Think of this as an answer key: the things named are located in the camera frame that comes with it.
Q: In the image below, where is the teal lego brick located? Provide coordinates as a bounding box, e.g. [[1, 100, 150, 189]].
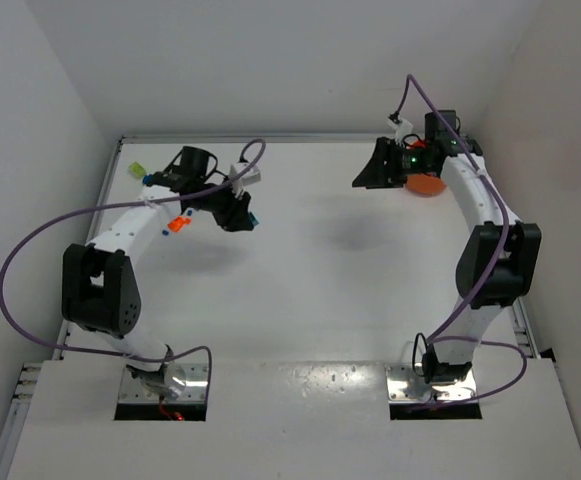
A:
[[249, 212, 259, 228]]

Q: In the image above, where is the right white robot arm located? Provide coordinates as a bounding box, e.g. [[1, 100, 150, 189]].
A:
[[352, 110, 542, 384]]

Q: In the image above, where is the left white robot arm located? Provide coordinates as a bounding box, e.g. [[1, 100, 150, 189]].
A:
[[61, 146, 261, 379]]

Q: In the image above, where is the orange round divided container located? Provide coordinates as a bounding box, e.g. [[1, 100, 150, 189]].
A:
[[405, 174, 446, 196]]

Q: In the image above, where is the orange lego piece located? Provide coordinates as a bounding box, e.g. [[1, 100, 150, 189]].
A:
[[167, 216, 191, 233]]

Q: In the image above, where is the yellow-green lego brick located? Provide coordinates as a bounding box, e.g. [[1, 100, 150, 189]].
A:
[[128, 162, 147, 180]]

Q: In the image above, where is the white front cover board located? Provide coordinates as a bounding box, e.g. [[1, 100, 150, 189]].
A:
[[9, 360, 581, 479]]

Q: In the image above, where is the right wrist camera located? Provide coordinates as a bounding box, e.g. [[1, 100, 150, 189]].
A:
[[387, 113, 413, 143]]

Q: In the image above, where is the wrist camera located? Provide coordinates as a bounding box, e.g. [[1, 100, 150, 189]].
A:
[[387, 113, 413, 143], [229, 162, 261, 189]]

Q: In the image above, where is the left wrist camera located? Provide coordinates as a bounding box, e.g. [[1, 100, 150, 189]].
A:
[[229, 162, 261, 189]]

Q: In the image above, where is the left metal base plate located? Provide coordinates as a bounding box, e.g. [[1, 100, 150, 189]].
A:
[[118, 362, 209, 405]]

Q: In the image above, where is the metal base plate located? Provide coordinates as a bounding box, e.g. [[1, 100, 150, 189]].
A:
[[385, 363, 477, 406], [118, 362, 209, 405]]

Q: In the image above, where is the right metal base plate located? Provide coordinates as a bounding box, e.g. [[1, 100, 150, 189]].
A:
[[385, 363, 477, 406]]

